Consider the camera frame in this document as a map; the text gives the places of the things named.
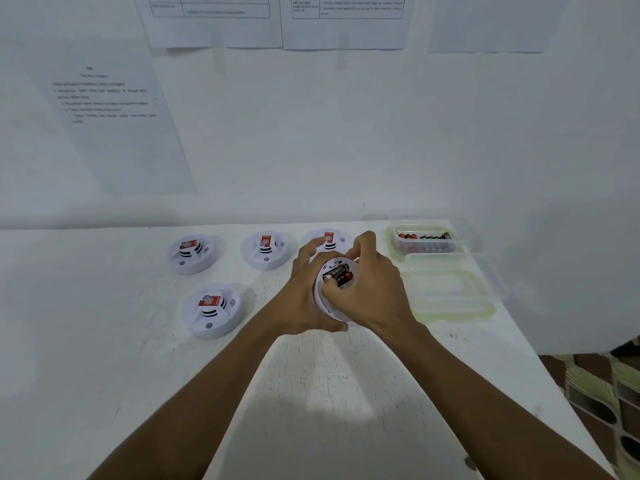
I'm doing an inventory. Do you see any person's right hand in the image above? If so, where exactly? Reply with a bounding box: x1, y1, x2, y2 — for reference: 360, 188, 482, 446
319, 230, 432, 354

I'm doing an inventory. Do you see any person's left hand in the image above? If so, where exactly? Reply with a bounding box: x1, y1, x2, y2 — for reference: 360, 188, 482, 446
253, 237, 349, 341

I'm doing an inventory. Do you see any white smoke detector red label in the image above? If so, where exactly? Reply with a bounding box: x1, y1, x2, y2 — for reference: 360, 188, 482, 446
166, 234, 219, 275
182, 283, 247, 341
312, 250, 363, 328
302, 229, 357, 255
241, 230, 293, 271

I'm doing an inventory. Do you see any clear plastic container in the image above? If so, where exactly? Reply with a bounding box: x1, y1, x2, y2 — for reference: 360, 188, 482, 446
402, 252, 509, 321
389, 219, 471, 255

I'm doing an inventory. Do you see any person's left forearm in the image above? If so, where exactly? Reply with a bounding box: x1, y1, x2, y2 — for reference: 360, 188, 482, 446
89, 318, 279, 480

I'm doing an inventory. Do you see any person's right forearm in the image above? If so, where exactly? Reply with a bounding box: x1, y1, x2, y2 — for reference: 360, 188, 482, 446
399, 328, 616, 480

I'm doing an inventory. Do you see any green brown patterned floor mat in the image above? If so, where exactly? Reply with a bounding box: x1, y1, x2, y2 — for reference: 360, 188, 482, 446
537, 337, 640, 480

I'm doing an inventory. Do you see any black bar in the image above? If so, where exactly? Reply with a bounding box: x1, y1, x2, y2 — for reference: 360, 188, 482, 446
609, 337, 640, 358

